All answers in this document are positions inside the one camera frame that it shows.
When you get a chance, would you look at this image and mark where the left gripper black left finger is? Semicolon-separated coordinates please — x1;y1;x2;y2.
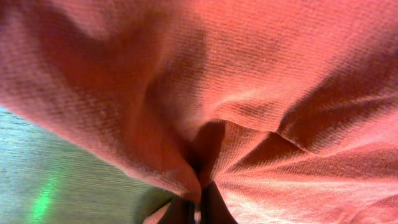
158;196;195;224

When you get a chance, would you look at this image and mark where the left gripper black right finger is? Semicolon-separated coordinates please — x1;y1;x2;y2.
200;182;238;224

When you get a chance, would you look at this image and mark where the red soccer t-shirt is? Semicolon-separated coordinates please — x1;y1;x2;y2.
1;0;397;223

